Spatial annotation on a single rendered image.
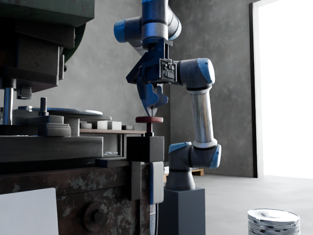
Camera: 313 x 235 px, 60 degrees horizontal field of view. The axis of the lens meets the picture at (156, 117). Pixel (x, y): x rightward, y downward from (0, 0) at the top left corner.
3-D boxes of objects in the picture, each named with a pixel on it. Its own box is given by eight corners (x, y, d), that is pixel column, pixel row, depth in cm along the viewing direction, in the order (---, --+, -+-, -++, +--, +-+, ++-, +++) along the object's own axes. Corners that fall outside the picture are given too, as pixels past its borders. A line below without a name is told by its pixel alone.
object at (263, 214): (237, 213, 169) (237, 212, 169) (265, 207, 185) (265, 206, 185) (281, 225, 145) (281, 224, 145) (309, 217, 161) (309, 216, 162)
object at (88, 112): (119, 114, 93) (119, 112, 93) (34, 107, 72) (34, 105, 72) (75, 119, 113) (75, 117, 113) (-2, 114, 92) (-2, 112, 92)
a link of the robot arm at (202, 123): (195, 161, 145) (182, 58, 129) (223, 162, 140) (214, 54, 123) (189, 172, 135) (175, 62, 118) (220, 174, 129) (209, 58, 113)
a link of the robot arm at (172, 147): (172, 166, 148) (172, 141, 149) (196, 167, 143) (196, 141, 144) (165, 169, 137) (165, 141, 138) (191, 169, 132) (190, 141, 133)
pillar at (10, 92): (10, 125, 74) (12, 75, 76) (13, 125, 73) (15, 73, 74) (1, 125, 73) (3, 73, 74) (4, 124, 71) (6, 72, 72)
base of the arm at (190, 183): (181, 184, 150) (181, 166, 150) (201, 188, 137) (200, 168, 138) (159, 187, 141) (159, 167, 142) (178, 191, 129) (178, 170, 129)
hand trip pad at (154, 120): (150, 143, 81) (150, 118, 82) (165, 143, 77) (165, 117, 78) (132, 143, 76) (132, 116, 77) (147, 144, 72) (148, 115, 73)
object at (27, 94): (26, 100, 87) (27, 88, 88) (32, 98, 84) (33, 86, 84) (16, 99, 85) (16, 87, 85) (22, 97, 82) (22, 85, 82)
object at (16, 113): (26, 127, 92) (27, 114, 92) (46, 126, 82) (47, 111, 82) (-3, 127, 85) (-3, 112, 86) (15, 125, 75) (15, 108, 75)
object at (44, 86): (32, 100, 96) (33, 85, 97) (59, 93, 82) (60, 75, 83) (-20, 94, 84) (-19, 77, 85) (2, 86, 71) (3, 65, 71)
